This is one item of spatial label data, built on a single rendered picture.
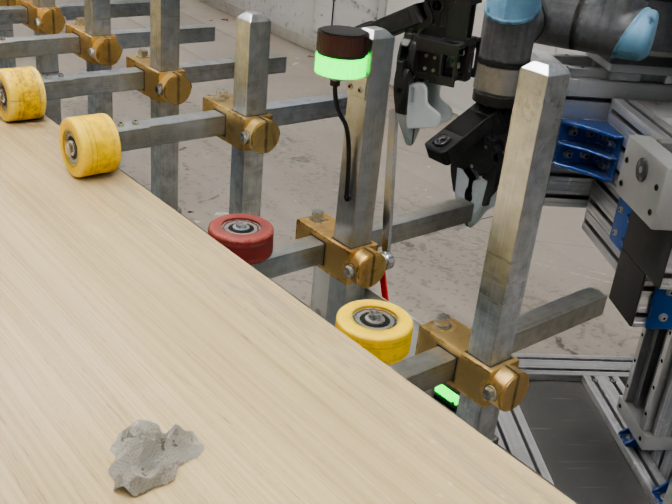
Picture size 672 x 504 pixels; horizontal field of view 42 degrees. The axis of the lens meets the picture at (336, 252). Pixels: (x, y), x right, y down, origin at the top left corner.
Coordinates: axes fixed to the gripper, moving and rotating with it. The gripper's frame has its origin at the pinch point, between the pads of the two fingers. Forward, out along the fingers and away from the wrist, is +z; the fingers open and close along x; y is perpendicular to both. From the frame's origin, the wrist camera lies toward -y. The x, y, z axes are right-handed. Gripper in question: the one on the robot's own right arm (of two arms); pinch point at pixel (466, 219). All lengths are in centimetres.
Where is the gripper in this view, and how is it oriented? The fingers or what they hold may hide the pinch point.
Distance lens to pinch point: 136.4
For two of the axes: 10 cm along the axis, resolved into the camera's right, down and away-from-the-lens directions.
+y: 7.8, -2.2, 5.9
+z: -0.9, 8.9, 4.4
